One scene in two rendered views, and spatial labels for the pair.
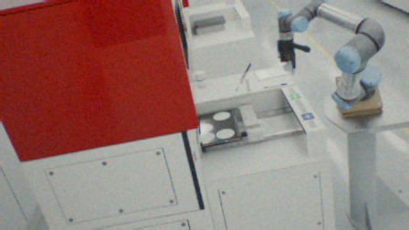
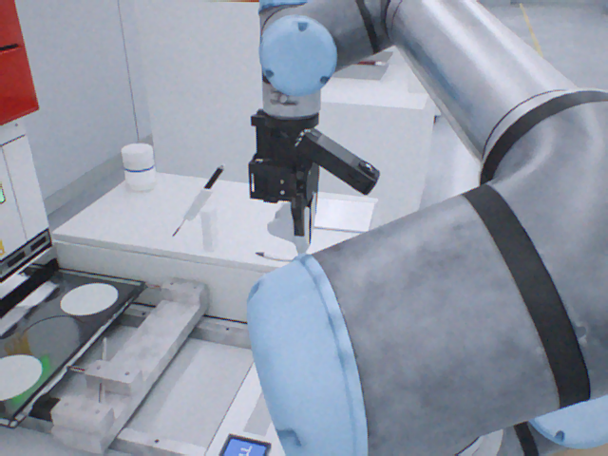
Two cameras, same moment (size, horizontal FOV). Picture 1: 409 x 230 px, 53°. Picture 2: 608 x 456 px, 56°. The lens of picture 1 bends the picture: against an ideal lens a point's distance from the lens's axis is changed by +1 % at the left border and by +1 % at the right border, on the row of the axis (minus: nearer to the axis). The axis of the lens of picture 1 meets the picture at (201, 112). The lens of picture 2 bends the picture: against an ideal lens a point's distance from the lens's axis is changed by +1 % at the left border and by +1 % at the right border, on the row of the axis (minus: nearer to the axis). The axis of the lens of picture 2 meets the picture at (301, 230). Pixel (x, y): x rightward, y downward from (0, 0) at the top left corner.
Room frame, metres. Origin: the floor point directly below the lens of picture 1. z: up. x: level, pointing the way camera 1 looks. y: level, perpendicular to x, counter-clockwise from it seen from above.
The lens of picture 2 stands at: (1.36, -0.70, 1.52)
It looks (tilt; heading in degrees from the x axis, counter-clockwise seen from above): 29 degrees down; 13
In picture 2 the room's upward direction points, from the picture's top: straight up
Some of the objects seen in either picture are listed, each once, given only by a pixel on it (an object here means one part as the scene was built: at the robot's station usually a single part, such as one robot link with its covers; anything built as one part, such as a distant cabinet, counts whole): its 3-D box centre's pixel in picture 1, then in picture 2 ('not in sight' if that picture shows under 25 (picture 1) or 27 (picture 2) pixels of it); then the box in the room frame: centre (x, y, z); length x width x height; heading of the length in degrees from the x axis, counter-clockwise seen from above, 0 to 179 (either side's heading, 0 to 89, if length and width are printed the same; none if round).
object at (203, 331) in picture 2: (243, 118); (164, 323); (2.16, -0.24, 0.84); 0.50 x 0.02 x 0.03; 87
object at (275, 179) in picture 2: (286, 49); (286, 156); (2.06, -0.52, 1.25); 0.09 x 0.08 x 0.12; 87
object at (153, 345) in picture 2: (250, 123); (142, 359); (2.03, -0.27, 0.87); 0.36 x 0.08 x 0.03; 177
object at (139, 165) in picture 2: (201, 78); (140, 167); (2.49, -0.04, 1.01); 0.07 x 0.07 x 0.10
